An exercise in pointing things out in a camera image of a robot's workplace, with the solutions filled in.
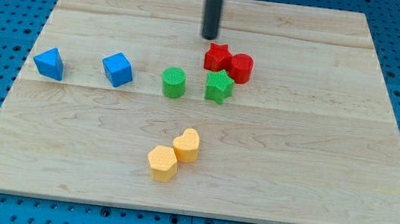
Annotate green star block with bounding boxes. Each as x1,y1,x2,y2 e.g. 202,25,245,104
204,70,234,105

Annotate yellow heart block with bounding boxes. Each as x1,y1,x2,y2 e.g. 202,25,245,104
172,128,200,162

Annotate green cylinder block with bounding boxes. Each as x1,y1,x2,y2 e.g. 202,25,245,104
162,67,186,99

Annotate red star block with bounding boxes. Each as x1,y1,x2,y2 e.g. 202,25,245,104
203,43,233,72

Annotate red cylinder block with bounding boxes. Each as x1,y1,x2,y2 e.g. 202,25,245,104
228,53,254,84

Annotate yellow hexagon block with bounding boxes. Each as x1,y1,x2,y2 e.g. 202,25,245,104
147,145,178,182

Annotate light wooden board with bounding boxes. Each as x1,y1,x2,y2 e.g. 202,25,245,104
0,0,400,224

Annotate blue cube block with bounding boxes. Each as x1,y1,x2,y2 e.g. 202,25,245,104
102,52,133,87

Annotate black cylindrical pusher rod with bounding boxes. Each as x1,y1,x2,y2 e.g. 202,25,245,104
201,0,224,40

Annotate blue triangle block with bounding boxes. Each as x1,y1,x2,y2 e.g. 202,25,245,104
33,48,64,81

